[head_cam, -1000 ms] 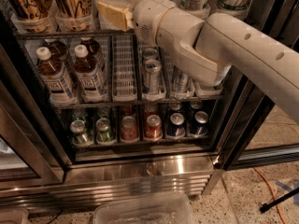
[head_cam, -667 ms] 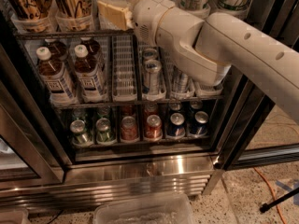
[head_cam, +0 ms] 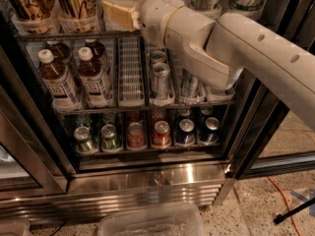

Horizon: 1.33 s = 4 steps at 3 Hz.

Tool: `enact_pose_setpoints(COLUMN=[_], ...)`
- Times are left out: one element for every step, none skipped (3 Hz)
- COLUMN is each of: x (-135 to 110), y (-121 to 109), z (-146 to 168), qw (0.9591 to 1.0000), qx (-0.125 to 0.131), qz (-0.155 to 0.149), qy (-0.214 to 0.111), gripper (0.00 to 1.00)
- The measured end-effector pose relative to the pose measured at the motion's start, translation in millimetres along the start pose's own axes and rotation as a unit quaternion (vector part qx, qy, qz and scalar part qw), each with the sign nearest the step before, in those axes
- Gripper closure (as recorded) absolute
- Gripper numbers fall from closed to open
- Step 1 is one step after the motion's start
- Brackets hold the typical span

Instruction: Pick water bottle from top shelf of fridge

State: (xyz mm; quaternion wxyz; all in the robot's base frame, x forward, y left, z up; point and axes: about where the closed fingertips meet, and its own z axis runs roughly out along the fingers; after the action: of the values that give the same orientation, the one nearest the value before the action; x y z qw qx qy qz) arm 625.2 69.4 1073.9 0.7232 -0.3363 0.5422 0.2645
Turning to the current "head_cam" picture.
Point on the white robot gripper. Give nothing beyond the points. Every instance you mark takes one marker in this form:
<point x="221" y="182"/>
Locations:
<point x="157" y="14"/>

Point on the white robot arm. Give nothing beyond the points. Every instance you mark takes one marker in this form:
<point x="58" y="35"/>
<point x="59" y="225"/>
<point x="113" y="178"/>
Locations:
<point x="217" y="51"/>

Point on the tea bottle back right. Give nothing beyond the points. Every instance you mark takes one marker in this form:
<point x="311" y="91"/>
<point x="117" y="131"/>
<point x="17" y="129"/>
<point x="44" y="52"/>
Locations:
<point x="99" y="51"/>

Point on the tea bottle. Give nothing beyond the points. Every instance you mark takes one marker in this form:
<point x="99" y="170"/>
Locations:
<point x="59" y="82"/>
<point x="94" y="79"/>
<point x="99" y="51"/>
<point x="60" y="51"/>

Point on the empty white shelf tray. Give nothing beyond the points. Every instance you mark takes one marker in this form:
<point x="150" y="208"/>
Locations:
<point x="130" y="76"/>

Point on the tea bottle front right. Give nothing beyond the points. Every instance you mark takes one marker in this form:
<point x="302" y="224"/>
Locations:
<point x="94" y="79"/>

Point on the tea bottle back left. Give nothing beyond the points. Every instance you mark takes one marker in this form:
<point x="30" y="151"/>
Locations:
<point x="60" y="51"/>

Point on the tea bottle front left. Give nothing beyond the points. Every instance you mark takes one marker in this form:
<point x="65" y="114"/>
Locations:
<point x="59" y="82"/>

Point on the stainless steel fridge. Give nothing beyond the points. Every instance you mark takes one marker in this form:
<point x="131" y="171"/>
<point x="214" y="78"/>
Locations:
<point x="44" y="178"/>

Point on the fridge glass door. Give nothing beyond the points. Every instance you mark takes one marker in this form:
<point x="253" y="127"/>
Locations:
<point x="271" y="139"/>

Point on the silver tall can back left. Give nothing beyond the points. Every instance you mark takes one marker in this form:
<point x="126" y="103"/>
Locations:
<point x="157" y="56"/>

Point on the silver tall can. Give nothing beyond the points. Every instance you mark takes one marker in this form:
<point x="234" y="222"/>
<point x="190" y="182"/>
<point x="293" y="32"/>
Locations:
<point x="159" y="81"/>
<point x="157" y="56"/>
<point x="189" y="85"/>

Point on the brown tea can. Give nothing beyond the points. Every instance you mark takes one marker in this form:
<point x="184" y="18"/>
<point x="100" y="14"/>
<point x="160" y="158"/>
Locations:
<point x="78" y="0"/>
<point x="31" y="2"/>

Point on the silver tall can front left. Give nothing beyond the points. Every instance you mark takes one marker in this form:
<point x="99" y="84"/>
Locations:
<point x="159" y="81"/>

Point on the silver tall can front right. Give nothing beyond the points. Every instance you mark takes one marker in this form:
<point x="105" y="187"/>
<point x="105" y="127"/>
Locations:
<point x="189" y="85"/>

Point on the brown tea can far left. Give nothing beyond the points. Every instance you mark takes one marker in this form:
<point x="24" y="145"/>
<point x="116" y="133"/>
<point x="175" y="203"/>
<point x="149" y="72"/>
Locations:
<point x="31" y="2"/>

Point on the empty white tray right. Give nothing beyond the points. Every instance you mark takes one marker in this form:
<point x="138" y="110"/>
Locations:
<point x="219" y="95"/>

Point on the red soda can front left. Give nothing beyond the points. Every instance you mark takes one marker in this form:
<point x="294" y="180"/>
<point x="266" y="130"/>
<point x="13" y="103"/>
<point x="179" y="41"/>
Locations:
<point x="136" y="135"/>

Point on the red soda can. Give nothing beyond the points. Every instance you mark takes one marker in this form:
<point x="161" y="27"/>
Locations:
<point x="161" y="134"/>
<point x="136" y="135"/>

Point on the red soda can front right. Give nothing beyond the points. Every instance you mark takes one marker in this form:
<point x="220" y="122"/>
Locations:
<point x="161" y="134"/>

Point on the blue soda can front left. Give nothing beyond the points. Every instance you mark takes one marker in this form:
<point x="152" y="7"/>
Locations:
<point x="185" y="133"/>

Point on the blue soda can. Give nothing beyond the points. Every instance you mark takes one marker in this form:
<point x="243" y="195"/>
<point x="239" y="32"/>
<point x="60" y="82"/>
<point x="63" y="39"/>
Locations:
<point x="185" y="133"/>
<point x="209" y="132"/>

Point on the green soda can front right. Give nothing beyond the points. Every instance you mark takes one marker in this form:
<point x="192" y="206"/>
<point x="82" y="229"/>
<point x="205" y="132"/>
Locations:
<point x="109" y="137"/>

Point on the green soda can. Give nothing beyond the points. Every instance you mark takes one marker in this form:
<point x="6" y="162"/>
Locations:
<point x="84" y="140"/>
<point x="109" y="137"/>

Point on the blue soda can front right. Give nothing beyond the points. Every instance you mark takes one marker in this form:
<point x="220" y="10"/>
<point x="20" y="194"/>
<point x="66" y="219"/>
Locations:
<point x="209" y="132"/>

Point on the green soda can front left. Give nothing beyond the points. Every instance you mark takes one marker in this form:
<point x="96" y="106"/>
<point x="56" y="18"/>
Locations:
<point x="84" y="140"/>

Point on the clear plastic bin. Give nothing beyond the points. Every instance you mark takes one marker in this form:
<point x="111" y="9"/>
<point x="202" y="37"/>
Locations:
<point x="163" y="220"/>

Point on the black tripod leg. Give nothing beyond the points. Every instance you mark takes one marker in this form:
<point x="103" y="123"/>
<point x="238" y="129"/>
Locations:
<point x="282" y="217"/>

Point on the clear plastic bin corner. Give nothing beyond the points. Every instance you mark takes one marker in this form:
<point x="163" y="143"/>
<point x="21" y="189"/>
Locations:
<point x="15" y="228"/>

